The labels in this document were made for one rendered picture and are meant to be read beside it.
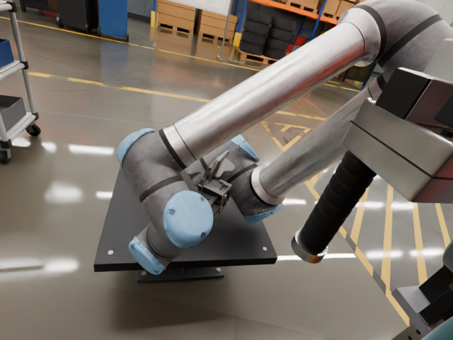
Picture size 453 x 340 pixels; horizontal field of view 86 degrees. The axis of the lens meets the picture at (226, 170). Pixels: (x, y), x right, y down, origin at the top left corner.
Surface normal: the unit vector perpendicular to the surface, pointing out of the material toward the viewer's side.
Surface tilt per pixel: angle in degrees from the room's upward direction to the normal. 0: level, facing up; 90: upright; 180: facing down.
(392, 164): 90
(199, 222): 32
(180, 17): 90
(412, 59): 98
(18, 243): 0
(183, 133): 49
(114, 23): 90
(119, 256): 0
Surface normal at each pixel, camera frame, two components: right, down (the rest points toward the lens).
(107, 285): 0.22, -0.81
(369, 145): -0.95, -0.06
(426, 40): -0.43, 0.06
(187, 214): 0.56, -0.41
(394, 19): -0.06, 0.15
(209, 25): 0.22, 0.59
